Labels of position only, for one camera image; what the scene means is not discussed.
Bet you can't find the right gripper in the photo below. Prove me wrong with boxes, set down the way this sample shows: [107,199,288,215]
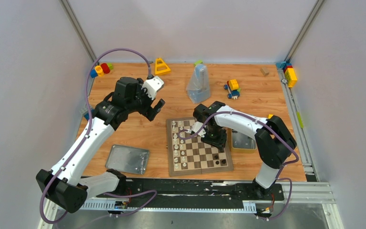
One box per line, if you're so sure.
[201,125,227,151]

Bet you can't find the silver metal tin box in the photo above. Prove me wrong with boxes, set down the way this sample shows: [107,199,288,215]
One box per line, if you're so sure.
[228,129,257,154]

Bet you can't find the wooden chess board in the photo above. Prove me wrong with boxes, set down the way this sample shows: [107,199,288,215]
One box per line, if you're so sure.
[166,117,234,177]

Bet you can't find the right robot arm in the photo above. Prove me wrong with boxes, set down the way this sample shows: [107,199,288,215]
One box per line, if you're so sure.
[191,101,297,199]

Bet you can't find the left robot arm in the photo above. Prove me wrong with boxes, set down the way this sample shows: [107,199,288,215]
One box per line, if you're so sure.
[36,76,165,213]

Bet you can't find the yellow trapezoid toy block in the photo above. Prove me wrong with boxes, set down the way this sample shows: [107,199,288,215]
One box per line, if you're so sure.
[155,58,171,75]

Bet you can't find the red cylinder block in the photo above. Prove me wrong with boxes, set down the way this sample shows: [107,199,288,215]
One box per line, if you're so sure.
[101,62,110,74]

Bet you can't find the clear bubble wrap bag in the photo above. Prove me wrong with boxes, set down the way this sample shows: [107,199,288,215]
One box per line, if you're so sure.
[186,64,211,104]

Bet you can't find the toy car blocks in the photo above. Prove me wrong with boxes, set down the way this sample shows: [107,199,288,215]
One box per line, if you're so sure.
[224,79,241,100]

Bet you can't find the yellow cylinder block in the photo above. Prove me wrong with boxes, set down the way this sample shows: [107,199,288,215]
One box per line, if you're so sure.
[94,65,105,77]

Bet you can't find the blue cube block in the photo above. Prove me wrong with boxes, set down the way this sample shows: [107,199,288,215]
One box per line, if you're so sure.
[90,69,98,78]

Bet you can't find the blue lego brick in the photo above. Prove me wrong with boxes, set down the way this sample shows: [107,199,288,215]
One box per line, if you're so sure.
[82,108,94,120]

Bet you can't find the silver tin lid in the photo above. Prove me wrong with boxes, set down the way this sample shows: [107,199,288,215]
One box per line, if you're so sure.
[105,145,150,175]

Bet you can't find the grey lego brick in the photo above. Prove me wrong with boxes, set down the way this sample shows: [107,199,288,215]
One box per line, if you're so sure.
[80,107,87,115]

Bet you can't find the green block behind bag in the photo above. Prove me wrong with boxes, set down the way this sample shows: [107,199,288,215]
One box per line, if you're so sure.
[194,60,203,66]

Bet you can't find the small wooden block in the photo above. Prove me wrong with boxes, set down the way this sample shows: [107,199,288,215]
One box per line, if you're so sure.
[260,67,270,76]

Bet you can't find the stacked coloured bricks corner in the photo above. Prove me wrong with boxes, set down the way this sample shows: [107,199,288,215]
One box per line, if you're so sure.
[275,62,298,88]

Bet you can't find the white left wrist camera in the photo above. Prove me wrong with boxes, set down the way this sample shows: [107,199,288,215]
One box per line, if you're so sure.
[142,76,164,100]

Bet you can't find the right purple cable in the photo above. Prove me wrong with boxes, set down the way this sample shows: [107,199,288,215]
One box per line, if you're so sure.
[178,110,300,221]

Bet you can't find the purple cable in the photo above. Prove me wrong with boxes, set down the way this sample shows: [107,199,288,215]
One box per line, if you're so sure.
[178,110,300,221]
[39,48,158,224]

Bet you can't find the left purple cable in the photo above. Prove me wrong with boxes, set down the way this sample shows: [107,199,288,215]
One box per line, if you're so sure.
[39,48,158,224]

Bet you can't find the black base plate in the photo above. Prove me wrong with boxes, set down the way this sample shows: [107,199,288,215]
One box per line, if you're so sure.
[110,178,285,201]

